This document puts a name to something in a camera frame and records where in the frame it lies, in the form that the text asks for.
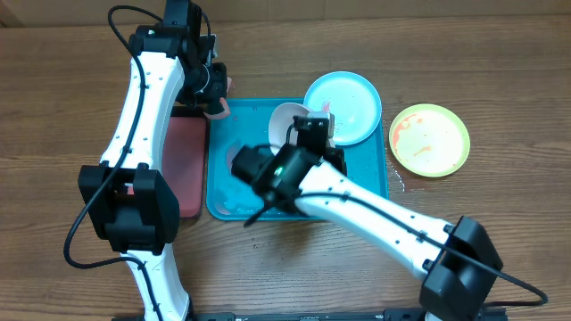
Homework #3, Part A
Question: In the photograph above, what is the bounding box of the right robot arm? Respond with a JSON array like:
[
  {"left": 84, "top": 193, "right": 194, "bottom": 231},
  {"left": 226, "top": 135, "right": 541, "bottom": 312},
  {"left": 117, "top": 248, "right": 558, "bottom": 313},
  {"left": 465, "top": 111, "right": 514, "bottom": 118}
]
[{"left": 231, "top": 116, "right": 503, "bottom": 320}]

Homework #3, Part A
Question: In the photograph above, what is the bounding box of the light blue plate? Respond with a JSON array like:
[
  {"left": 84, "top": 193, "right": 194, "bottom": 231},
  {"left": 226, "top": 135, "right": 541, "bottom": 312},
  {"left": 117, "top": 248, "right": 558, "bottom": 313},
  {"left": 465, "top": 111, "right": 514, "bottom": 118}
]
[{"left": 303, "top": 71, "right": 382, "bottom": 146}]

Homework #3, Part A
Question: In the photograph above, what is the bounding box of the yellow-green plate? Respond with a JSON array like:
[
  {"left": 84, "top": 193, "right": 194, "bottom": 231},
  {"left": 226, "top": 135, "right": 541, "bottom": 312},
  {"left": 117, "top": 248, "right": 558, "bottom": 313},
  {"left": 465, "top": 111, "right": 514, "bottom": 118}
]
[{"left": 388, "top": 103, "right": 471, "bottom": 177}]

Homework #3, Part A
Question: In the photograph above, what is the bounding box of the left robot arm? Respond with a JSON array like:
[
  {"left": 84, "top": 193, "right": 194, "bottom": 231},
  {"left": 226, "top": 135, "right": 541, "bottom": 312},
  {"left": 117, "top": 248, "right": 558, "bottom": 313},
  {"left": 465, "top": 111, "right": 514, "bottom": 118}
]
[{"left": 63, "top": 0, "right": 231, "bottom": 320}]

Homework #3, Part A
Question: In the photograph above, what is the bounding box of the dark green sponge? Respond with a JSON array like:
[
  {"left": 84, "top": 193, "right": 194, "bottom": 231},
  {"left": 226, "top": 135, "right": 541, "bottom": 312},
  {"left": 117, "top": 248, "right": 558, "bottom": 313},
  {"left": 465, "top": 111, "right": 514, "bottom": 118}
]
[{"left": 202, "top": 77, "right": 232, "bottom": 119}]

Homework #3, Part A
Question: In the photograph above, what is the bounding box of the white pink plate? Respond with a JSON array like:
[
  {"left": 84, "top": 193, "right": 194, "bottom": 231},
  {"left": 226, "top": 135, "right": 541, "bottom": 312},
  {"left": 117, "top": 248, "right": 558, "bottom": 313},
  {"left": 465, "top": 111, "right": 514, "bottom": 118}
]
[{"left": 268, "top": 103, "right": 310, "bottom": 155}]

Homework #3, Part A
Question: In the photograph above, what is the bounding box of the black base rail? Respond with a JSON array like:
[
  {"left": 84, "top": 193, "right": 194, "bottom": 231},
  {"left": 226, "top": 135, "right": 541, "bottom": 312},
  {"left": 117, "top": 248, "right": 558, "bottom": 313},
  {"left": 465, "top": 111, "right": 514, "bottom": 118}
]
[{"left": 111, "top": 307, "right": 509, "bottom": 321}]

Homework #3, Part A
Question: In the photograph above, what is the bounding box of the teal plastic tray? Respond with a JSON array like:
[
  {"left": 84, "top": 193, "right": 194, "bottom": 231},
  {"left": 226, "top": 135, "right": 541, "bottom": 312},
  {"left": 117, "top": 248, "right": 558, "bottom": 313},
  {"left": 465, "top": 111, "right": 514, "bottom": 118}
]
[{"left": 206, "top": 98, "right": 389, "bottom": 221}]

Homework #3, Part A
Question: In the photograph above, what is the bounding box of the black tray with red mat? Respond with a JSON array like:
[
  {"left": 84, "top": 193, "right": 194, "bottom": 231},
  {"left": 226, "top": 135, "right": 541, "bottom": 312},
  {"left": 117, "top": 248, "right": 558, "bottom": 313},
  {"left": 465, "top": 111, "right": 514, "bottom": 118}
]
[{"left": 162, "top": 106, "right": 207, "bottom": 219}]

